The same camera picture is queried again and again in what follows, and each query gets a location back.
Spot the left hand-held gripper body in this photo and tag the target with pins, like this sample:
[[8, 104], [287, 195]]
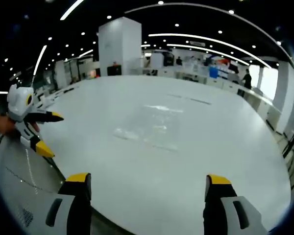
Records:
[[19, 105]]

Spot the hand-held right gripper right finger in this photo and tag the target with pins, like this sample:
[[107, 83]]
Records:
[[225, 208]]

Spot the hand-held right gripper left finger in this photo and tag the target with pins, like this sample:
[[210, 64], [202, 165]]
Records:
[[71, 208]]

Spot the clear resealable plastic bag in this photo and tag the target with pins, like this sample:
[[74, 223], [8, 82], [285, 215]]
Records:
[[149, 127]]

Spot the person's left hand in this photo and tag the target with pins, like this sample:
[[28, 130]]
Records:
[[1, 123]]

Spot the black cabinet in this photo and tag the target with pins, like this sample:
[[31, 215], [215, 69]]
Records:
[[115, 70]]

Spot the white square pillar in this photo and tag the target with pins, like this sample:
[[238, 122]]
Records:
[[120, 46]]

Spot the blue box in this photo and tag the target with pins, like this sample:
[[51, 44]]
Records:
[[213, 72]]

